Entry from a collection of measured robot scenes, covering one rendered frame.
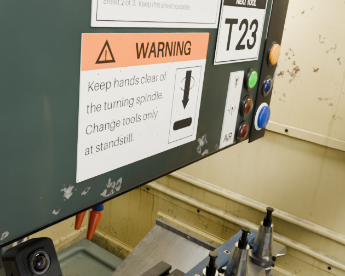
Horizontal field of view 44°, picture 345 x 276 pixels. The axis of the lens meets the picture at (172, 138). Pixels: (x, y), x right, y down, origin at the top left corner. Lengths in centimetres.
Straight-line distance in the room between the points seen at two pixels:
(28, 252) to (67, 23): 24
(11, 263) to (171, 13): 27
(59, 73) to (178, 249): 137
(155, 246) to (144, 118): 131
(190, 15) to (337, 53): 90
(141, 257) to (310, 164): 70
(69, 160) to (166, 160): 12
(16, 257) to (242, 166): 107
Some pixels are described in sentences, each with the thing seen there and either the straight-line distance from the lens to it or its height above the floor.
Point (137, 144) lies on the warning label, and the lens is 35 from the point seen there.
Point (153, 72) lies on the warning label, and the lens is 35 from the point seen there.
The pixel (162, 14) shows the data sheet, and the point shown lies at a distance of 34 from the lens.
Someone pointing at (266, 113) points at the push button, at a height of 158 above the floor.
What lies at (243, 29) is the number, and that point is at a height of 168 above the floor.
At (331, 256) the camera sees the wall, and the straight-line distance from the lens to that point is 140.
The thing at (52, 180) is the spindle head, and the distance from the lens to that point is 30.
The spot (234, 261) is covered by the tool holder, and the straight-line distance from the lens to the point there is 81.
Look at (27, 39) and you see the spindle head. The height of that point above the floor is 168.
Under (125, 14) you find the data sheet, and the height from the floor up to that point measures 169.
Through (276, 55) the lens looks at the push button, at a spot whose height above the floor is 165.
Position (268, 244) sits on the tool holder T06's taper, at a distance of 90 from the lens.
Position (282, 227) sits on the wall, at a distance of 143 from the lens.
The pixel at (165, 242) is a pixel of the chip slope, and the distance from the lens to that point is 164.
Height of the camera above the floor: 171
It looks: 19 degrees down
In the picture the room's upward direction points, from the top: 6 degrees clockwise
